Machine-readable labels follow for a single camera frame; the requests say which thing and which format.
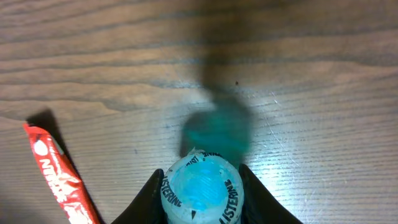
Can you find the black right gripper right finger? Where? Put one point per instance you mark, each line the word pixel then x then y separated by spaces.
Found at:
pixel 260 206

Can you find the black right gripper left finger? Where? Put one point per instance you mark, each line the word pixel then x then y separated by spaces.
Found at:
pixel 146 208

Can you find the blue mouthwash bottle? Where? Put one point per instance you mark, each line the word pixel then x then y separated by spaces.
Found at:
pixel 202 187

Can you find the red Nescafe coffee stick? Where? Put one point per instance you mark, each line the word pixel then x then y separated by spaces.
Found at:
pixel 63 180

